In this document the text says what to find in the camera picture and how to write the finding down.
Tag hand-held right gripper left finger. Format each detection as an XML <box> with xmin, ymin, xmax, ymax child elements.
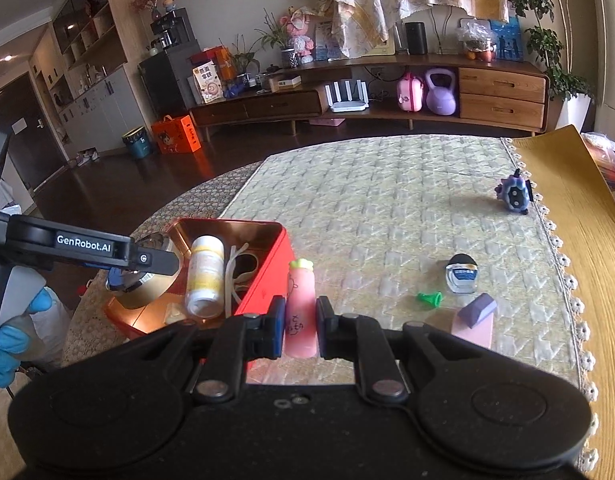
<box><xmin>136</xmin><ymin>296</ymin><xmax>288</xmax><ymax>406</ymax></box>

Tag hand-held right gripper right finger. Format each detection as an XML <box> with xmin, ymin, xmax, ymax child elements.
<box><xmin>315</xmin><ymin>296</ymin><xmax>492</xmax><ymax>405</ymax></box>

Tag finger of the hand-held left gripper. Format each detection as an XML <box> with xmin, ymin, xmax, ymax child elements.
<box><xmin>109</xmin><ymin>266</ymin><xmax>137</xmax><ymax>292</ymax></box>
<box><xmin>132</xmin><ymin>244</ymin><xmax>182</xmax><ymax>277</ymax></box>

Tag round steel lidded bowl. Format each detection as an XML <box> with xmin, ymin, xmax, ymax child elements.
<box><xmin>108</xmin><ymin>232</ymin><xmax>182</xmax><ymax>311</ymax></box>

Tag small pink bottle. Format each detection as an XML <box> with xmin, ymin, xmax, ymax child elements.
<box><xmin>286</xmin><ymin>258</ymin><xmax>319</xmax><ymax>358</ymax></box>

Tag white pill bottle yellow label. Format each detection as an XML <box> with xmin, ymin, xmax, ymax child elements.
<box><xmin>184</xmin><ymin>236</ymin><xmax>226</xmax><ymax>320</ymax></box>

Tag red tin box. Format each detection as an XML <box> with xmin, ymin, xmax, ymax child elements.
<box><xmin>104</xmin><ymin>217</ymin><xmax>294</xmax><ymax>373</ymax></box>

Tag white frame sunglasses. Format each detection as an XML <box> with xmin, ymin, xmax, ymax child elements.
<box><xmin>222</xmin><ymin>242</ymin><xmax>263</xmax><ymax>318</ymax></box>

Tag small jar black lid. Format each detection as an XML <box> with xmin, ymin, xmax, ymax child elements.
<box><xmin>445</xmin><ymin>254</ymin><xmax>481</xmax><ymax>293</ymax></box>

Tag pink block purple roof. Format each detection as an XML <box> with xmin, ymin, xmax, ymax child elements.
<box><xmin>451</xmin><ymin>292</ymin><xmax>498</xmax><ymax>348</ymax></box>

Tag blue purple spiky toy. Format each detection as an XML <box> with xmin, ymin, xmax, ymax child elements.
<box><xmin>495</xmin><ymin>170</ymin><xmax>535</xmax><ymax>216</ymax></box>

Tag person's left hand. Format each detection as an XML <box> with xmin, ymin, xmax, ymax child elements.
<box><xmin>0</xmin><ymin>287</ymin><xmax>53</xmax><ymax>388</ymax></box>

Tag white plastic bag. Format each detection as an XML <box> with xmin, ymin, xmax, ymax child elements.
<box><xmin>0</xmin><ymin>285</ymin><xmax>74</xmax><ymax>372</ymax></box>

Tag dark wooden door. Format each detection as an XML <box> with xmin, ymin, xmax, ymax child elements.
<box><xmin>0</xmin><ymin>72</ymin><xmax>68</xmax><ymax>191</ymax></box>

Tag teal waste bin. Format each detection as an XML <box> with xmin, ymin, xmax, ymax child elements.
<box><xmin>121</xmin><ymin>126</ymin><xmax>153</xmax><ymax>159</ymax></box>

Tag orange gift box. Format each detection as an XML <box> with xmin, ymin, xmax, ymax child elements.
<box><xmin>152</xmin><ymin>115</ymin><xmax>203</xmax><ymax>155</ymax></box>

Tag cream quilted table mat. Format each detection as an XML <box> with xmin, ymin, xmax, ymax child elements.
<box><xmin>220</xmin><ymin>135</ymin><xmax>595</xmax><ymax>411</ymax></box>

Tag black mini fridge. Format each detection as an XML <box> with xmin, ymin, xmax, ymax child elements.
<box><xmin>139</xmin><ymin>50</ymin><xmax>203</xmax><ymax>121</ymax></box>

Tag cereal bag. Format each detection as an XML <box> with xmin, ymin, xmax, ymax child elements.
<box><xmin>192</xmin><ymin>60</ymin><xmax>223</xmax><ymax>103</ymax></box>

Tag orange paper bag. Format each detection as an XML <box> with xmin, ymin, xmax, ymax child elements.
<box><xmin>218</xmin><ymin>47</ymin><xmax>238</xmax><ymax>81</ymax></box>

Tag red paper bag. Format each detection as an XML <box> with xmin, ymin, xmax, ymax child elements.
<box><xmin>190</xmin><ymin>47</ymin><xmax>223</xmax><ymax>68</ymax></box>

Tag small leafy potted plant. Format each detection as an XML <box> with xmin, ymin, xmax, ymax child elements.
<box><xmin>228</xmin><ymin>35</ymin><xmax>261</xmax><ymax>81</ymax></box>

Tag white router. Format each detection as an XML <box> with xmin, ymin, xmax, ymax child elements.
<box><xmin>323</xmin><ymin>80</ymin><xmax>371</xmax><ymax>113</ymax></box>

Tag black coffee machine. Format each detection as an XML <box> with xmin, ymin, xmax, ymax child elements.
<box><xmin>150</xmin><ymin>8</ymin><xmax>198</xmax><ymax>56</ymax></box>

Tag potted orchid plant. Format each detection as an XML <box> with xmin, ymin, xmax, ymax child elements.
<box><xmin>260</xmin><ymin>7</ymin><xmax>301</xmax><ymax>68</ymax></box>

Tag pink toy suitcase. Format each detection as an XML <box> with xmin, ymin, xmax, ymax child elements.
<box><xmin>396</xmin><ymin>72</ymin><xmax>427</xmax><ymax>112</ymax></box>

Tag purple kettlebell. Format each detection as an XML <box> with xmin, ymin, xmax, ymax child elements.
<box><xmin>425</xmin><ymin>68</ymin><xmax>459</xmax><ymax>116</ymax></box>

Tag pink plush doll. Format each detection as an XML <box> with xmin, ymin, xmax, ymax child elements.
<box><xmin>285</xmin><ymin>6</ymin><xmax>315</xmax><ymax>65</ymax></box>

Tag yellow table mat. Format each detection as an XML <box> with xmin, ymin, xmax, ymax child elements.
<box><xmin>512</xmin><ymin>124</ymin><xmax>615</xmax><ymax>471</ymax></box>

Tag blue picture card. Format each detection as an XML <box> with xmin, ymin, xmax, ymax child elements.
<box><xmin>315</xmin><ymin>20</ymin><xmax>335</xmax><ymax>61</ymax></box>

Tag wooden TV cabinet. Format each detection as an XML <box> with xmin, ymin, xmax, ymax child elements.
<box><xmin>188</xmin><ymin>52</ymin><xmax>551</xmax><ymax>136</ymax></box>

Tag black cylinder speaker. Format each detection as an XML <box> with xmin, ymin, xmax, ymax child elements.
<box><xmin>405</xmin><ymin>21</ymin><xmax>429</xmax><ymax>56</ymax></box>

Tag plastic bag of fruit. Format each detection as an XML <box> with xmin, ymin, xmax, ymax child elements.
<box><xmin>456</xmin><ymin>17</ymin><xmax>495</xmax><ymax>63</ymax></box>

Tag stack of books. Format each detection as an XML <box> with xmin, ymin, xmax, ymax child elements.
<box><xmin>582</xmin><ymin>132</ymin><xmax>615</xmax><ymax>191</ymax></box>

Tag tall potted tree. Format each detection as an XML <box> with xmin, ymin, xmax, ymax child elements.
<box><xmin>507</xmin><ymin>0</ymin><xmax>595</xmax><ymax>133</ymax></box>

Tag wall shelf cabinet unit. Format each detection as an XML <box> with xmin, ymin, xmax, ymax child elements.
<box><xmin>30</xmin><ymin>0</ymin><xmax>148</xmax><ymax>126</ymax></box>

